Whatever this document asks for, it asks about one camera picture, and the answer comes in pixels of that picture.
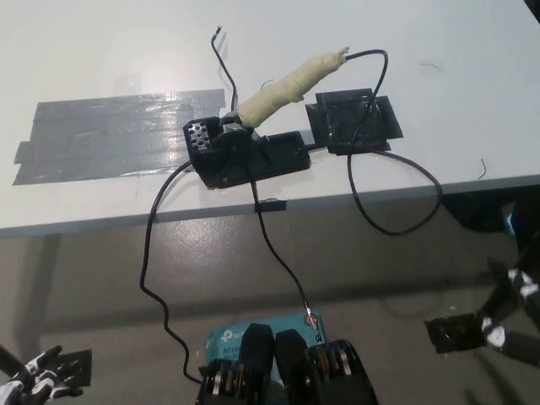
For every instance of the large grey duct tape patch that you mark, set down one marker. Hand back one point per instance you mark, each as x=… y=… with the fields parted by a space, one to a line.
x=105 y=135

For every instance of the black soldering iron base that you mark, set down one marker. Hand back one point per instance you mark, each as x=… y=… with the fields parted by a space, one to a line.
x=253 y=156

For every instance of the teal router box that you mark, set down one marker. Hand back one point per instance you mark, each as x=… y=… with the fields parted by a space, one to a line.
x=228 y=337

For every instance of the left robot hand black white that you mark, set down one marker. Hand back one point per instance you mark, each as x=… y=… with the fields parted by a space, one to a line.
x=38 y=377

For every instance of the black tape square patch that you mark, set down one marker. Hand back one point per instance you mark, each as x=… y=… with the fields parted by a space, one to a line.
x=350 y=122

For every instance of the black floor tape patch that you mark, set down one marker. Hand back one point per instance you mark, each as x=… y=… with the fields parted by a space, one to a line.
x=453 y=335
x=78 y=367

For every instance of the black robot torso blocks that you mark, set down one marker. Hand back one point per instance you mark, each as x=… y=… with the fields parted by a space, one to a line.
x=295 y=371

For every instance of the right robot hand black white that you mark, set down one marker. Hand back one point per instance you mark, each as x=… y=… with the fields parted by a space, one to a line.
x=515 y=320

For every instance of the small black tape strip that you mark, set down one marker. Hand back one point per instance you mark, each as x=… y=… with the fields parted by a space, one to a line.
x=272 y=206

